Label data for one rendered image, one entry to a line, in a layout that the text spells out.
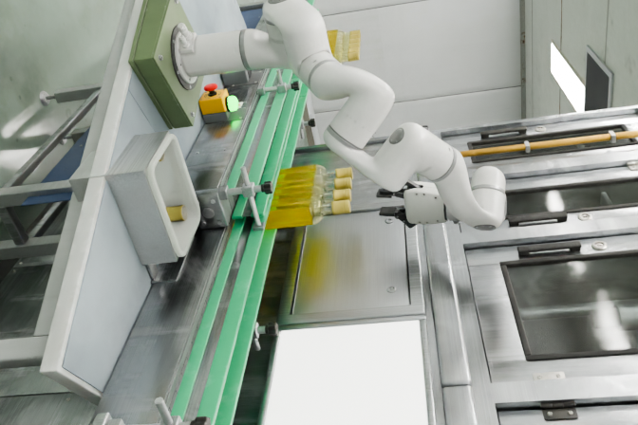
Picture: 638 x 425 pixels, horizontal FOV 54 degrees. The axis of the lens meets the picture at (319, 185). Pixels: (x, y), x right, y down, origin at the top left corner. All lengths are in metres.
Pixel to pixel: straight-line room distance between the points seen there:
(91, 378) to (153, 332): 0.16
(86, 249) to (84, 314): 0.11
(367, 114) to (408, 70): 6.46
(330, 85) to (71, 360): 0.68
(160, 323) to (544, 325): 0.81
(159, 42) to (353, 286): 0.72
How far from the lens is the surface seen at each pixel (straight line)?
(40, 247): 1.89
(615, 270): 1.62
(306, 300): 1.51
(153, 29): 1.48
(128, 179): 1.25
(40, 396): 1.61
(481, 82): 7.85
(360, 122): 1.24
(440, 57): 7.67
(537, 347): 1.41
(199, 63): 1.51
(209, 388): 1.15
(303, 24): 1.32
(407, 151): 1.23
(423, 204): 1.51
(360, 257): 1.60
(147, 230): 1.31
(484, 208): 1.39
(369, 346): 1.36
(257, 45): 1.47
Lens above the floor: 1.34
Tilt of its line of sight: 9 degrees down
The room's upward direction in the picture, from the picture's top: 83 degrees clockwise
